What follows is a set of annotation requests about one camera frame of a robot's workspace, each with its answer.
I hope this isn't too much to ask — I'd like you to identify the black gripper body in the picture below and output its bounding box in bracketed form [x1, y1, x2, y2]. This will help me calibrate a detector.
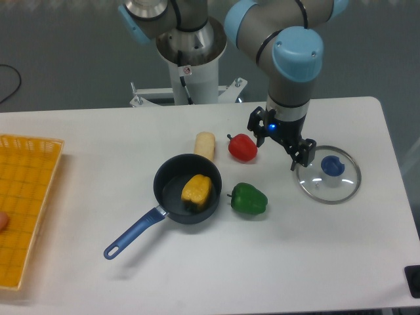
[264, 97, 310, 154]

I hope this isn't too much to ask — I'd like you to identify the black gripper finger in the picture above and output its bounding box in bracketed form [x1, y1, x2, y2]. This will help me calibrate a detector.
[247, 106, 268, 147]
[289, 138, 316, 171]

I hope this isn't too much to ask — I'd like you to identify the glass pot lid blue knob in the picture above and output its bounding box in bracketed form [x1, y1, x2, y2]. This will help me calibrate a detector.
[296, 145, 362, 205]

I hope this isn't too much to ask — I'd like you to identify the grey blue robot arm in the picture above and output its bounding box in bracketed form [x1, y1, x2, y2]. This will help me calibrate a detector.
[118, 1, 348, 167]

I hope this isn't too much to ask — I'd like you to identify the red bell pepper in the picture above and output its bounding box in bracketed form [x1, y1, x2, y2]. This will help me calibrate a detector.
[227, 133, 257, 162]

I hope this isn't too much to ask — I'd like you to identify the green bell pepper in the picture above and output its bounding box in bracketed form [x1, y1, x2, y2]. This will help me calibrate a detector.
[227, 182, 268, 215]

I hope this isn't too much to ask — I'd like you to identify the yellow bell pepper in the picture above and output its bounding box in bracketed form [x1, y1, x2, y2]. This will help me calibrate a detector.
[180, 174, 212, 212]

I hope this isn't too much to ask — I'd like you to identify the black table corner device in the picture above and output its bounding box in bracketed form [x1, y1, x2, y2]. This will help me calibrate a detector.
[404, 265, 420, 299]

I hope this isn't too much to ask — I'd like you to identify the yellow woven basket tray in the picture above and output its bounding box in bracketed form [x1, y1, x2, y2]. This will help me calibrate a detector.
[1, 134, 64, 291]

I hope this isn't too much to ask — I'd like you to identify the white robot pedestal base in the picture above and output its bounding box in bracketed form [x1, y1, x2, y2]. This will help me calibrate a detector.
[130, 17, 247, 108]

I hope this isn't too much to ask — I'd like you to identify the dark saucepan blue handle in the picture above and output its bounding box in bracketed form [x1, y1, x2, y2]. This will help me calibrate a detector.
[104, 154, 222, 260]

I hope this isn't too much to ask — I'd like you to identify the black cable on floor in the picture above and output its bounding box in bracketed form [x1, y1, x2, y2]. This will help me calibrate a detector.
[0, 64, 22, 104]

